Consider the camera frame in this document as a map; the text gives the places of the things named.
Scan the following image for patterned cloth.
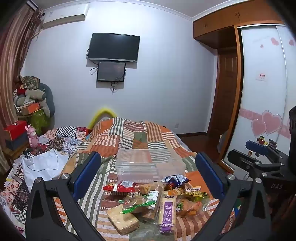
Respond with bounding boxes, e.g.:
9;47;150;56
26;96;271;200
19;75;41;90

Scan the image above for large black television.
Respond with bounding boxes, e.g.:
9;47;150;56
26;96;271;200
87;33;140;63

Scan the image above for blue white snack packet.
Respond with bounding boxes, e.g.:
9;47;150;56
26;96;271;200
161;174;189;189

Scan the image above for red box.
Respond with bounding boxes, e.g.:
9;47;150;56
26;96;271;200
3;120;28;141

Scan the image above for orange cardboard box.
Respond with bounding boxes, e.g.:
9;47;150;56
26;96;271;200
20;102;41;115

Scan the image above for black cable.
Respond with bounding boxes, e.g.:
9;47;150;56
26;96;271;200
110;74;123;93

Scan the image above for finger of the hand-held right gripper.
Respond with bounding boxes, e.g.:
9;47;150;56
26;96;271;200
227;149;285;178
245;140;289;163

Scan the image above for checkered patchwork quilt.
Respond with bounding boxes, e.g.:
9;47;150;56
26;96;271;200
0;126;93;232

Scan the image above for red snack packet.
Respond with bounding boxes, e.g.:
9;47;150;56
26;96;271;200
102;181;137;193

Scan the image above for wooden upper cabinet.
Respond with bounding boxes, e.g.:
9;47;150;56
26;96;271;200
192;0;287;49

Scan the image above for orange label pastry pack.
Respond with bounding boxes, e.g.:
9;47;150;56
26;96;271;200
176;197;210;218

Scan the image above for brown cake pack white label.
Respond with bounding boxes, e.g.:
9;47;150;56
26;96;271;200
135;182;168;224

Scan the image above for brown wooden door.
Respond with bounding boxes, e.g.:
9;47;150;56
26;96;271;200
207;49;239;139

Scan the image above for striped patchwork blanket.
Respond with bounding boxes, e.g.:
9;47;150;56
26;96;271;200
53;117;234;241

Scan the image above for grey cloth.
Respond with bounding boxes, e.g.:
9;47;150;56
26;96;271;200
217;131;230;160

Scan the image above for dark grey box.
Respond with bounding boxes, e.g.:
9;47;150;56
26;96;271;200
5;134;31;151

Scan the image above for white air conditioner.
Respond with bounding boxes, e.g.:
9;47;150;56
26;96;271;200
43;3;89;29

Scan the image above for green-edged bread packet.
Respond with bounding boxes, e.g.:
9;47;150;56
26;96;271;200
120;192;156;215

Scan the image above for yellow green snack packet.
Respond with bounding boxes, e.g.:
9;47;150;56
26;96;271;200
181;186;210;202

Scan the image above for purple label cake pack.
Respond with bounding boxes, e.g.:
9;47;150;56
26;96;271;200
158;196;177;234

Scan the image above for clear plastic container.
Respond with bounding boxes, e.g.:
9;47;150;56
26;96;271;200
116;148;186;183

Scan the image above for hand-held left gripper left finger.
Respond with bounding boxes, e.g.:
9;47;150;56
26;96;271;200
25;151;104;241

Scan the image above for brown striped curtain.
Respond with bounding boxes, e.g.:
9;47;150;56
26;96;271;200
0;2;44;142

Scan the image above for green patterned box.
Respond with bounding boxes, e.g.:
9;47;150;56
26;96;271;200
28;108;51;135

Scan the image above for yellow curved cushion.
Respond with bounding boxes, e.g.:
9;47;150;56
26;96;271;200
87;108;117;129

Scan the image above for pink rabbit toy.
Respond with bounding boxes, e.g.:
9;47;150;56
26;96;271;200
25;124;39;149

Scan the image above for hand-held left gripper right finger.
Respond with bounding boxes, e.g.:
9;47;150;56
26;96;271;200
195;152;272;241

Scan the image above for small black monitor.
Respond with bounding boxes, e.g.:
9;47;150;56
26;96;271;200
97;61;126;82

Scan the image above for white cloth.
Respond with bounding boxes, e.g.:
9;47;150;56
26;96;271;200
22;148;70;193

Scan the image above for sliced bread sandwich packet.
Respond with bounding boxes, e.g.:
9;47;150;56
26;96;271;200
106;204;140;234

